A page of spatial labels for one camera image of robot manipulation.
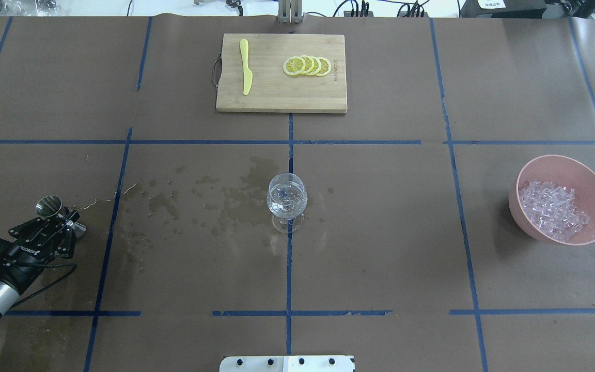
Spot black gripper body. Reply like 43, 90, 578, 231
0, 218, 75, 282

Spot steel jigger cup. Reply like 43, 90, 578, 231
35, 195, 86, 238

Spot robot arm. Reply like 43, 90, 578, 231
0, 209, 85, 319

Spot clear wine glass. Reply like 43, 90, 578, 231
267, 173, 308, 235

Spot clear ice cubes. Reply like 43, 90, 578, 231
519, 180, 591, 242

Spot wooden cutting board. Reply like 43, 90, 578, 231
216, 33, 349, 115

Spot yellow plastic knife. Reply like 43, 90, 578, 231
239, 38, 254, 95

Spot lemon slice four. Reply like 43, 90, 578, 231
283, 56, 307, 76

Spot lemon slice three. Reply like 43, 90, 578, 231
300, 56, 311, 75

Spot lemon slice two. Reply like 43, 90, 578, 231
306, 56, 322, 76

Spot lemon slice one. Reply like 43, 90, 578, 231
315, 57, 332, 77

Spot pink bowl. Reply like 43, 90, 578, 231
508, 154, 595, 246

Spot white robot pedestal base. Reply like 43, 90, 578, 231
219, 355, 356, 371

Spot aluminium frame post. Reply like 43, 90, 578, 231
278, 0, 304, 24

